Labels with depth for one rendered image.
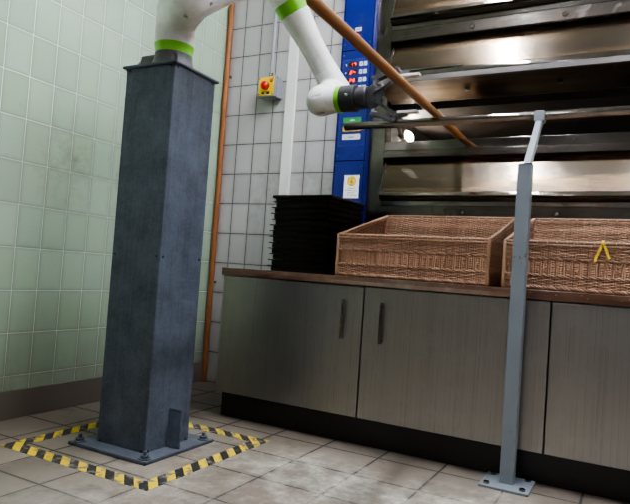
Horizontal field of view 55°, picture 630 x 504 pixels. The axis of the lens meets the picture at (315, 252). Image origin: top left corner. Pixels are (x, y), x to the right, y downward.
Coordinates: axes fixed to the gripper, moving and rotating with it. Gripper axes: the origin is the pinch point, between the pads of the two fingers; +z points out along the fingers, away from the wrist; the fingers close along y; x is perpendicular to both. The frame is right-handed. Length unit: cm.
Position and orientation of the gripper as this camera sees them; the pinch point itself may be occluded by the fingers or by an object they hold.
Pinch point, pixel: (414, 93)
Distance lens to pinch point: 207.6
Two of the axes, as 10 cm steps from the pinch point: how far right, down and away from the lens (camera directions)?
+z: 8.8, 0.5, -4.7
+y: -0.7, 10.0, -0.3
